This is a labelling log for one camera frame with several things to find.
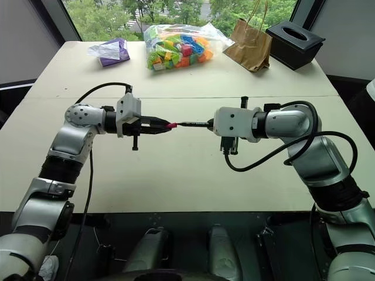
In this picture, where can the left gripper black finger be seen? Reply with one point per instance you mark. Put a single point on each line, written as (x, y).
(158, 120)
(158, 130)

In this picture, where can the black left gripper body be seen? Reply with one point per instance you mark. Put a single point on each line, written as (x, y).
(131, 128)

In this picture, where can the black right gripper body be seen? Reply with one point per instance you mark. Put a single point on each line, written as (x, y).
(244, 103)

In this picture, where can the red marker cap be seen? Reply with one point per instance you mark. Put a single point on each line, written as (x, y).
(172, 125)

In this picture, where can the black marker pen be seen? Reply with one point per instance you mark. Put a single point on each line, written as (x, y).
(193, 123)

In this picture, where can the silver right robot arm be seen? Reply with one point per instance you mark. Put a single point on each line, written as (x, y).
(296, 120)

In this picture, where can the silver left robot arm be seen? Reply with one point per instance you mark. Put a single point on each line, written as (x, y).
(70, 137)

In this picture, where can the brown paper bag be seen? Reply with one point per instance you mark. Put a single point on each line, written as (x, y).
(249, 49)

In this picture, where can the clear bag of colourful blocks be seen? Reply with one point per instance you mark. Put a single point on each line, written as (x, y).
(175, 52)

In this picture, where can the black tissue box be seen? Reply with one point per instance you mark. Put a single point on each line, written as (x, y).
(293, 49)

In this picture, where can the purple tissue pack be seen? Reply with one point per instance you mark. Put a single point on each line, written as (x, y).
(117, 55)

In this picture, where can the dark rounded grey shape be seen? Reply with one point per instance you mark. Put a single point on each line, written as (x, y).
(149, 251)

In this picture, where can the crumpled white cloth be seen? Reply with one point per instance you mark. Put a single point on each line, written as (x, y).
(48, 267)

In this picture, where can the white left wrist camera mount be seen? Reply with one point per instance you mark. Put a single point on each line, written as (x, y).
(129, 109)

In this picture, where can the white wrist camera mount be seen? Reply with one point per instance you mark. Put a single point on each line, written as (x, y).
(234, 120)
(129, 109)

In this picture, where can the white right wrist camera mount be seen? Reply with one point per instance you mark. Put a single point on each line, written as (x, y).
(234, 120)

